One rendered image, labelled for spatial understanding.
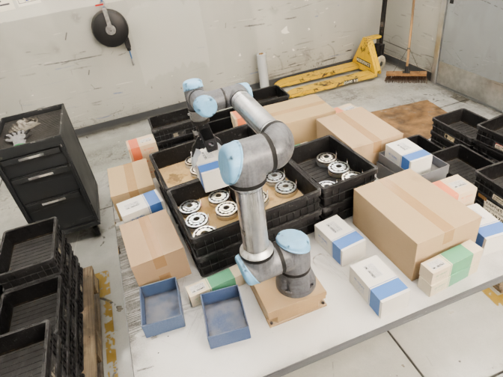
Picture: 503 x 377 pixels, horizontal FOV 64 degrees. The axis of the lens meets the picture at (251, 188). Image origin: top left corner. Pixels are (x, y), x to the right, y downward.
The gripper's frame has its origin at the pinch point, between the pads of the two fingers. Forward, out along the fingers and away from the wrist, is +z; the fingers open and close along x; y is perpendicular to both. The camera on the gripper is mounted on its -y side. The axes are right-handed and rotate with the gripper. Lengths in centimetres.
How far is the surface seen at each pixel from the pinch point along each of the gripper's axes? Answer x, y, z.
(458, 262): -71, -67, 30
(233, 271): 4.8, -27.9, 35.0
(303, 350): -7, -68, 41
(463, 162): -173, 31, 73
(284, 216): -23.4, -17.4, 25.1
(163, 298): 35, -24, 41
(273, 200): -25.2, -0.8, 27.8
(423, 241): -60, -59, 21
